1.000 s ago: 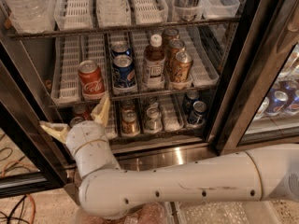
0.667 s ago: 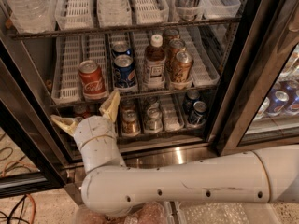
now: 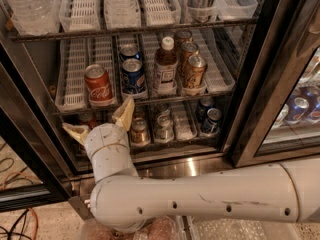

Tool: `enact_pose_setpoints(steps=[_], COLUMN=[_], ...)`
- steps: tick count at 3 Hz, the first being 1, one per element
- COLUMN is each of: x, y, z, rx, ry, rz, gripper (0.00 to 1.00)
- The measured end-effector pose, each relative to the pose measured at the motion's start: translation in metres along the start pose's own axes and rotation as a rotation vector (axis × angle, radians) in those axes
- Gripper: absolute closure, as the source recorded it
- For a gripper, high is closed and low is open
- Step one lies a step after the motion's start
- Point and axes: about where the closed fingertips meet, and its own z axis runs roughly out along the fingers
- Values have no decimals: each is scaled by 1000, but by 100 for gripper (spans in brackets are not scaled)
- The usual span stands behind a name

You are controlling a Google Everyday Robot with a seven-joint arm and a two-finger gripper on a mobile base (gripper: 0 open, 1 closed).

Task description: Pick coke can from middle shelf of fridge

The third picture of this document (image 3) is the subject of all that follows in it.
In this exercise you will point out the orange soda can front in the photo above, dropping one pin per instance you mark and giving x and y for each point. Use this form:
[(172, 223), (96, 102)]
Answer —
[(193, 71)]

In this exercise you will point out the clear water bottle top left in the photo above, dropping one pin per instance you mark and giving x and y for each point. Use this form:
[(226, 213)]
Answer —
[(35, 17)]

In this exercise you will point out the red coke can shelf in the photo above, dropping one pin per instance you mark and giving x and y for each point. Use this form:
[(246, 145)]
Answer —
[(98, 85)]

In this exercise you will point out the brown tea bottle white cap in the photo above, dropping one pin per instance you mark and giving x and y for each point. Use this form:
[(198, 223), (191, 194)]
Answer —
[(165, 64)]

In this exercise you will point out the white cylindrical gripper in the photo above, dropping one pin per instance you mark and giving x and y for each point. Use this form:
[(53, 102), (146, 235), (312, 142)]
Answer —
[(106, 136)]

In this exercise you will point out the orange soda can rear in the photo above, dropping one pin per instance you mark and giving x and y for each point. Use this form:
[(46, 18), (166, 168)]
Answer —
[(182, 36)]

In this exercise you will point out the red coke can bottom rear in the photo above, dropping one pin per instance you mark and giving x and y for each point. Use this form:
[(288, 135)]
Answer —
[(87, 119)]

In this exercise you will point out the plaid can top shelf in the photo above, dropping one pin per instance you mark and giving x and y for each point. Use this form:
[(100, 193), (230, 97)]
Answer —
[(200, 10)]

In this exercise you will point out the clear plastic bin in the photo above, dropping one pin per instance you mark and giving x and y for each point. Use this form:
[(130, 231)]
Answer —
[(201, 228), (160, 228)]

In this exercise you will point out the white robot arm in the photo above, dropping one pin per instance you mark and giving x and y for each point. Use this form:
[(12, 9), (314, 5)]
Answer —
[(121, 199)]

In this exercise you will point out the brown can bottom front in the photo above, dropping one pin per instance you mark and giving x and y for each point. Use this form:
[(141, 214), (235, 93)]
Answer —
[(139, 131)]

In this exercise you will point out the orange soda can middle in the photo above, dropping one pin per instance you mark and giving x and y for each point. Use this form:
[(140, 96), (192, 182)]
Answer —
[(187, 49)]

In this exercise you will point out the blue pepsi can front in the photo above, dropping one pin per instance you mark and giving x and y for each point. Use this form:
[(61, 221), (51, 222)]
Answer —
[(133, 77)]

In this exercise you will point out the clear plastic bin right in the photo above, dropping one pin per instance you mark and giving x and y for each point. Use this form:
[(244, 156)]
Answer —
[(201, 228)]

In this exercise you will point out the orange soda can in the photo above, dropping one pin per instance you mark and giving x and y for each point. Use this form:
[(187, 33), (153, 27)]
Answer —
[(193, 71), (182, 36), (187, 49)]

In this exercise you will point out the blue can bottom rear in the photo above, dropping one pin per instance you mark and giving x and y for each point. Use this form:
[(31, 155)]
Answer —
[(203, 105)]

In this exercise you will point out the blue can bottom front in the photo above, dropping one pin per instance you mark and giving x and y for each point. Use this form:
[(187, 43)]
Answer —
[(211, 122)]

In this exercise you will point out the blue pepsi can rear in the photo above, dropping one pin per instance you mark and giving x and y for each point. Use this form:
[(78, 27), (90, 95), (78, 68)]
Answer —
[(129, 52)]

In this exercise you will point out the blue pepsi can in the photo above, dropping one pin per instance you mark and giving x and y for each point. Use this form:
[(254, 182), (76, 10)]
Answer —
[(129, 52), (133, 77)]

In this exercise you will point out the blue can behind glass door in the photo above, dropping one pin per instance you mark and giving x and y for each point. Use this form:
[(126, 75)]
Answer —
[(297, 108)]

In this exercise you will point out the clear plastic bin left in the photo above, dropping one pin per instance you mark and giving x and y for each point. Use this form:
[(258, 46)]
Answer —
[(160, 228)]

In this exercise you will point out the silver can bottom front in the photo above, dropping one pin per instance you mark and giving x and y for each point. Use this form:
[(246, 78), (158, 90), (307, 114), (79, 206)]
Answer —
[(164, 129)]

